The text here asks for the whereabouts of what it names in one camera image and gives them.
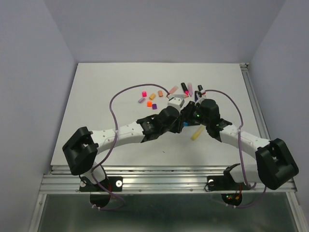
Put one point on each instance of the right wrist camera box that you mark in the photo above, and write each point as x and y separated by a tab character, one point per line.
201	96

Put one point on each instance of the aluminium rail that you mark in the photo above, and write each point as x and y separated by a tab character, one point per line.
138	179
259	118

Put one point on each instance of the pastel yellow highlighter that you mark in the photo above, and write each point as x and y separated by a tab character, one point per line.
197	133

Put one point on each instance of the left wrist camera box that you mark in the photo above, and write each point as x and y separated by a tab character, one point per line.
176	103

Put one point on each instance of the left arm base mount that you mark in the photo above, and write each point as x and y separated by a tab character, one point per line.
103	196

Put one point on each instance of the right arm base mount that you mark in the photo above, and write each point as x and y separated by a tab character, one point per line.
224	186

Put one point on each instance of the aluminium front rail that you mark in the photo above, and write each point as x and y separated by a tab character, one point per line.
138	179

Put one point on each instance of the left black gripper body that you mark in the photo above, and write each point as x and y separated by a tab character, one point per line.
175	127

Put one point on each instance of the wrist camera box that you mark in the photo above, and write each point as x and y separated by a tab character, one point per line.
176	103
201	96

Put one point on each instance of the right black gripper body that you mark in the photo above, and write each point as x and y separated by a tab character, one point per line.
193	113

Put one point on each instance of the pink black highlighter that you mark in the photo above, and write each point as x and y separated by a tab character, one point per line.
185	89

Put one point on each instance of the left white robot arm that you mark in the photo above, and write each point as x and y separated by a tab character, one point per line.
84	145

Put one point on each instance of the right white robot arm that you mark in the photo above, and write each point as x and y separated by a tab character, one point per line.
274	165

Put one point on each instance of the lilac pen cap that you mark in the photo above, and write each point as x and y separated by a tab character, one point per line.
141	100

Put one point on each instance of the pastel lilac highlighter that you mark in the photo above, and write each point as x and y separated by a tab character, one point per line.
190	89

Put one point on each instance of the pastel orange pen cap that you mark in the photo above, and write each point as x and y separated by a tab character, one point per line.
152	96

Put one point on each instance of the pastel orange highlighter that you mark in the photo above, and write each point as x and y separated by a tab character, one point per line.
173	90

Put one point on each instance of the purple black highlighter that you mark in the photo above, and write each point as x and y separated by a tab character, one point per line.
196	95

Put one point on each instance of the aluminium right rail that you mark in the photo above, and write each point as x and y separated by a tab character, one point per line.
259	118

